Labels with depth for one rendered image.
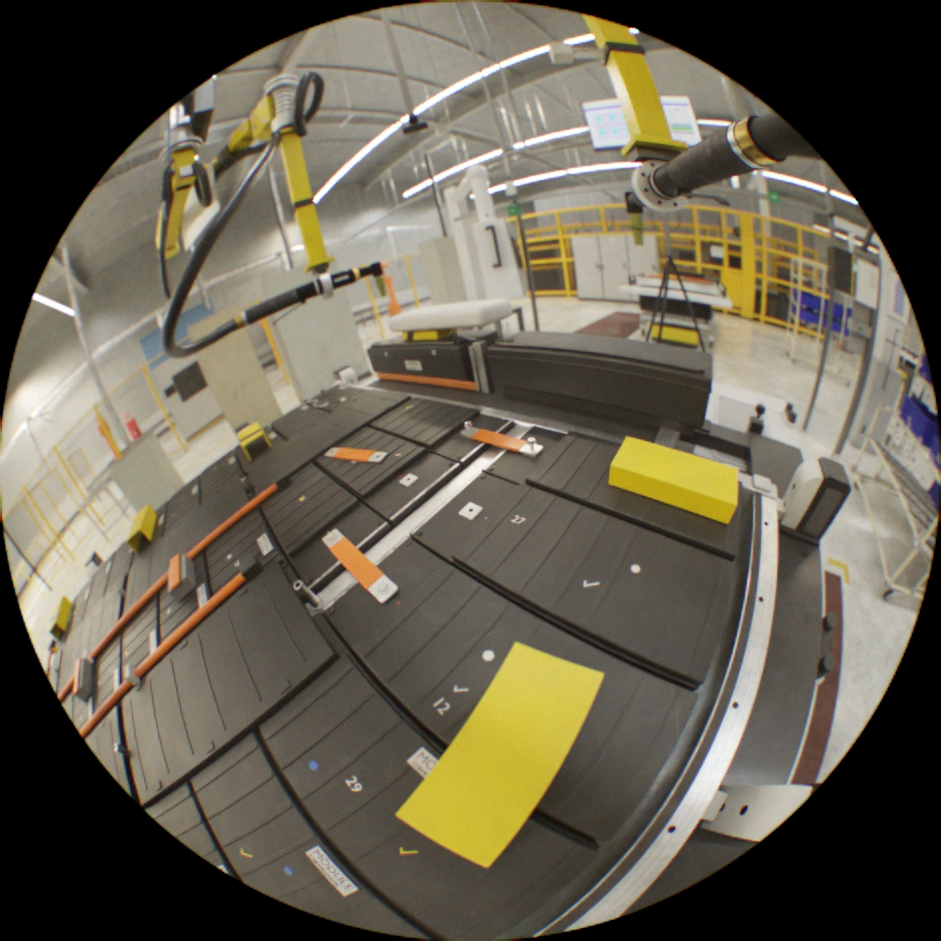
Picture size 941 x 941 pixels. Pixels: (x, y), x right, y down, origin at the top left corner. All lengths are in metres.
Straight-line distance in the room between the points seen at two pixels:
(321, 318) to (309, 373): 0.85
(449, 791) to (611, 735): 0.12
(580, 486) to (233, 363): 4.52
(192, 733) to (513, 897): 0.34
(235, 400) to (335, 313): 1.95
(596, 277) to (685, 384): 9.04
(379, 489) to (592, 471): 0.31
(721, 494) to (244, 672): 0.55
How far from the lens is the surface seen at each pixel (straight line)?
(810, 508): 0.62
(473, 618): 0.29
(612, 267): 9.32
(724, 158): 0.35
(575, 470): 0.41
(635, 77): 0.60
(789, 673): 0.51
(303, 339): 4.77
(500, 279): 3.09
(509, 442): 0.48
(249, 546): 0.53
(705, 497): 0.37
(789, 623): 0.54
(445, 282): 6.35
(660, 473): 0.37
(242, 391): 4.66
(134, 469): 4.70
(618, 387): 0.53
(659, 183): 0.49
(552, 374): 0.57
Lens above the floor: 1.26
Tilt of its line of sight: 36 degrees down
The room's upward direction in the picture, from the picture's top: 14 degrees counter-clockwise
